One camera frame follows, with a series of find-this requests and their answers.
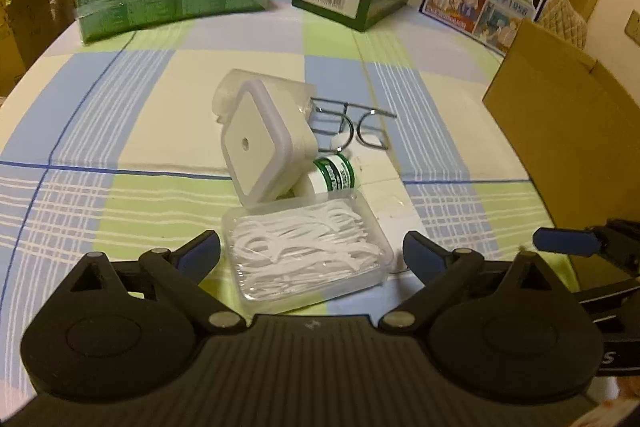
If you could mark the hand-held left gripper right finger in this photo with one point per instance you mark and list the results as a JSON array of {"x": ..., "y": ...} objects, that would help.
[{"x": 420, "y": 252}]

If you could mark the gold wall socket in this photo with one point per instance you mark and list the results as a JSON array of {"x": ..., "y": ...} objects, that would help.
[{"x": 634, "y": 24}]

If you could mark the white square night light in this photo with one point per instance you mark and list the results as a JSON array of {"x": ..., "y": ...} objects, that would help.
[{"x": 255, "y": 142}]

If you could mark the blue green checked tablecloth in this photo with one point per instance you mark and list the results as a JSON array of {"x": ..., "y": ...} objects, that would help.
[{"x": 125, "y": 207}]

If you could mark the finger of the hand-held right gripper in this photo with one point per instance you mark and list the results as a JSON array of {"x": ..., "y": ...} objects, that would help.
[{"x": 565, "y": 241}]

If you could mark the small white green-label bottle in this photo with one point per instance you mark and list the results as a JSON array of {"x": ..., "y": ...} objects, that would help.
[{"x": 330, "y": 174}]

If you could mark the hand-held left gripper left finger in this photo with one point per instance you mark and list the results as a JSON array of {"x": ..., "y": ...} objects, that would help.
[{"x": 200, "y": 252}]

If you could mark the printed brown cardboard box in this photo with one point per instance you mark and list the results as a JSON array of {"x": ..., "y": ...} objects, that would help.
[{"x": 20, "y": 22}]

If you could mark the quilted beige chair back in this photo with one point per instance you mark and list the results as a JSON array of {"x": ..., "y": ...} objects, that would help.
[{"x": 565, "y": 22}]

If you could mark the clear floss pick box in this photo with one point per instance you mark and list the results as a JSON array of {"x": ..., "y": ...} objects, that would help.
[{"x": 300, "y": 247}]

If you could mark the clear plastic case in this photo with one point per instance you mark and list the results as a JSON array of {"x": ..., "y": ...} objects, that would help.
[{"x": 280, "y": 92}]

